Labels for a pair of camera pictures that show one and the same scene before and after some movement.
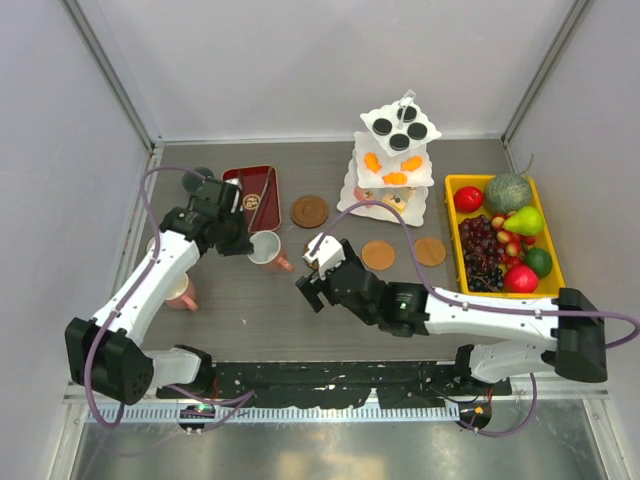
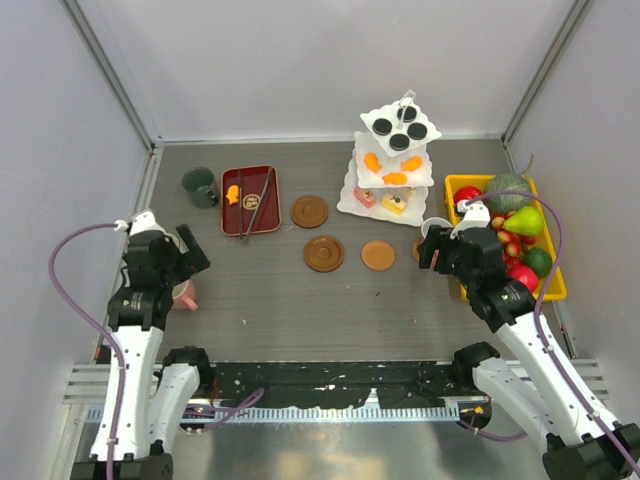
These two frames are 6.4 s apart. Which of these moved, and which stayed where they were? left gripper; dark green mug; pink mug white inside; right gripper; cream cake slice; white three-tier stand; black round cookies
Moved: pink mug white inside; right gripper; left gripper
Stayed: cream cake slice; dark green mug; black round cookies; white three-tier stand
